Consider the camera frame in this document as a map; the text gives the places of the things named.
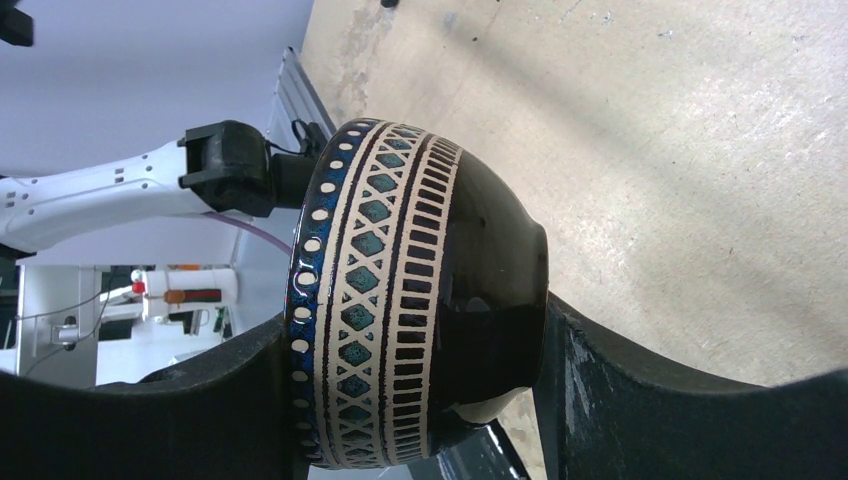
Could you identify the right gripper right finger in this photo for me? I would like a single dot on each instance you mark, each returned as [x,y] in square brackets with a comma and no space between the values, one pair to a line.
[609,408]

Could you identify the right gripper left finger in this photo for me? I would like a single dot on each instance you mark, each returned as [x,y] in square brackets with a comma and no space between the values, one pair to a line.
[223,414]

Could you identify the beige bowl dark patterned outside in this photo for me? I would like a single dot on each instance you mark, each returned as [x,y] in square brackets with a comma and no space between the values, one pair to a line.
[416,305]

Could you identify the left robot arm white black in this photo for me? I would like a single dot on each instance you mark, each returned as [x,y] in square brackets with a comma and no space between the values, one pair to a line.
[227,167]

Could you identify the background lab equipment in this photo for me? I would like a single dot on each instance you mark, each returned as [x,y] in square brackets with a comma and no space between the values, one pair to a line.
[82,326]

